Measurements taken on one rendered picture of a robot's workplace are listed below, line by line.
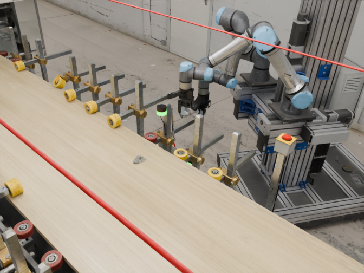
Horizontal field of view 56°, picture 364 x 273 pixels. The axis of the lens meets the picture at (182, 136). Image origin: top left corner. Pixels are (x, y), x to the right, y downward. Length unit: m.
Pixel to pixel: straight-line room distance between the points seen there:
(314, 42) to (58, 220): 1.76
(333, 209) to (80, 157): 1.90
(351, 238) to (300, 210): 0.49
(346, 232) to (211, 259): 1.78
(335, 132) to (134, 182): 1.30
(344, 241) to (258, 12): 2.99
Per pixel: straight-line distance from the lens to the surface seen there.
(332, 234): 3.02
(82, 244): 1.54
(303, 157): 2.79
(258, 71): 2.59
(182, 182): 1.78
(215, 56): 2.07
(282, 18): 4.58
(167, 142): 2.15
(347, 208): 2.98
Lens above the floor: 2.08
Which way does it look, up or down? 34 degrees down
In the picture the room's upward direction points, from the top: 3 degrees clockwise
